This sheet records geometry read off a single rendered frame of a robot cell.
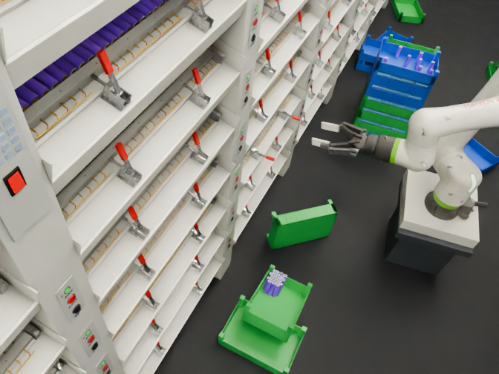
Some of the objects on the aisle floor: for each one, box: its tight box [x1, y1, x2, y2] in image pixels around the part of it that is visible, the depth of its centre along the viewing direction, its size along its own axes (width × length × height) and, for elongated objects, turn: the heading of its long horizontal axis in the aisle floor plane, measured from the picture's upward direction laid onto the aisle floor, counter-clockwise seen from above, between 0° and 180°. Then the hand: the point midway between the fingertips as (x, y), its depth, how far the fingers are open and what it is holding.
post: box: [0, 55, 125, 374], centre depth 94 cm, size 20×9×176 cm, turn 59°
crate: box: [463, 138, 499, 174], centre depth 262 cm, size 30×20×8 cm
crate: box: [266, 199, 339, 250], centre depth 210 cm, size 8×30×20 cm, turn 104°
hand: (322, 133), depth 167 cm, fingers open, 9 cm apart
